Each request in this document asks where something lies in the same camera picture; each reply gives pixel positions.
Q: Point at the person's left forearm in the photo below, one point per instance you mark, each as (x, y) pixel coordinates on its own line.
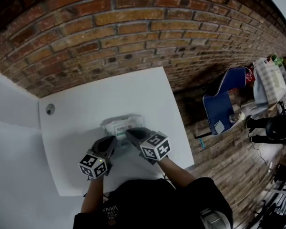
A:
(91, 194)

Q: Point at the teal plastic object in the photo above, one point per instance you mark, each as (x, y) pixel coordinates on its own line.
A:
(202, 144)

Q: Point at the black round chair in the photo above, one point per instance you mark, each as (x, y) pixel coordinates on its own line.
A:
(278, 126)

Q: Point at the clear plastic cup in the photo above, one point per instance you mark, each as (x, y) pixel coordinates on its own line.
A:
(233, 118)

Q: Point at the red bag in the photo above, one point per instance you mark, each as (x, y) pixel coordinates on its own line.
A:
(250, 75)

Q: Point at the cream coloured object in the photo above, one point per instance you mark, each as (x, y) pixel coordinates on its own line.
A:
(241, 116)

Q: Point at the blue chair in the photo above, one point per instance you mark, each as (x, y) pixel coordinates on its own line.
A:
(217, 108)

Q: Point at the checked table cloth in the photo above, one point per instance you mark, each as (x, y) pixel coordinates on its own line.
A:
(269, 80)

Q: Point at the black metal frame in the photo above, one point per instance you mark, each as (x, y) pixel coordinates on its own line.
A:
(283, 173)

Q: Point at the white card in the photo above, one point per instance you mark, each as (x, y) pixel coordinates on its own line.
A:
(219, 126)

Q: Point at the person's right forearm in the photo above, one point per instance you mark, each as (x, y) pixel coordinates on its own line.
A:
(174, 173)

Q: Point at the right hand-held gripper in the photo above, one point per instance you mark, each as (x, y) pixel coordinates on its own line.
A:
(155, 147)

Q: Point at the green bottle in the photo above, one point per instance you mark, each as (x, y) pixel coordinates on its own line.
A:
(278, 61)

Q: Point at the grey waist pouch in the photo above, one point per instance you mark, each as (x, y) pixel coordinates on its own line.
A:
(213, 221)

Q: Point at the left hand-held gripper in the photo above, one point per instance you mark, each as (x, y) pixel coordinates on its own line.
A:
(93, 166)

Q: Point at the person's black t-shirt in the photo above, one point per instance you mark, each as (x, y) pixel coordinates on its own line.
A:
(152, 206)

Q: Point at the white wet wipe pack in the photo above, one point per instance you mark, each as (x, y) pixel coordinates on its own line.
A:
(133, 121)

